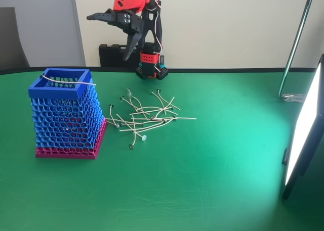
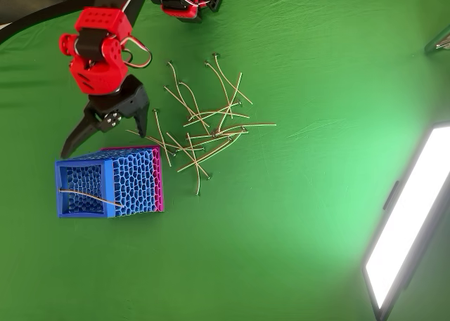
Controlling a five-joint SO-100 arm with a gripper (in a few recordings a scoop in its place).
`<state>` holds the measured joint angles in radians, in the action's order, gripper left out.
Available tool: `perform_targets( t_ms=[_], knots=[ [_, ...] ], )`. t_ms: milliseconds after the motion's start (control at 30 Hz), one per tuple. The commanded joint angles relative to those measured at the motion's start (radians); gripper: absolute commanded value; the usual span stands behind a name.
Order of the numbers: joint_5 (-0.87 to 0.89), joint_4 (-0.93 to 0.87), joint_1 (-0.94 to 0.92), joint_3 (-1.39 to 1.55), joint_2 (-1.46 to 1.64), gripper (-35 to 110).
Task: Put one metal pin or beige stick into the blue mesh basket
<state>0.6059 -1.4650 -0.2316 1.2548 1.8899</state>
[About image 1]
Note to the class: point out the black plastic tool case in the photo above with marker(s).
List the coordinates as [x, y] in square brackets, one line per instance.
[111, 56]

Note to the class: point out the green cloth with black rim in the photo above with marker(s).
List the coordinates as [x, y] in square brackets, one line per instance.
[177, 178]

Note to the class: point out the candle wick with metal tab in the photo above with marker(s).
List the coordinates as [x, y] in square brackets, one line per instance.
[155, 95]
[187, 118]
[138, 105]
[111, 120]
[121, 97]
[174, 117]
[110, 105]
[141, 112]
[157, 108]
[169, 102]
[163, 120]
[128, 89]
[159, 90]
[118, 125]
[144, 138]
[81, 83]
[130, 147]

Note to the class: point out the dark grey chair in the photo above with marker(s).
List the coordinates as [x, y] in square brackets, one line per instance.
[10, 39]

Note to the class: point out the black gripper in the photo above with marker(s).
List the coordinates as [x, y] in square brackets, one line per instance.
[132, 25]

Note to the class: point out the blue and magenta lattice basket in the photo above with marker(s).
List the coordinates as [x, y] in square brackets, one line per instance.
[65, 119]

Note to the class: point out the metal stand pole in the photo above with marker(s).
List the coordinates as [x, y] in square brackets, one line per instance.
[298, 34]

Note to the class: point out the bright LED light panel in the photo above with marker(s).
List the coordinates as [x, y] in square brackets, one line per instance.
[303, 130]

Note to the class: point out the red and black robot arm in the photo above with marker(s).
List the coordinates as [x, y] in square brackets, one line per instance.
[131, 1]

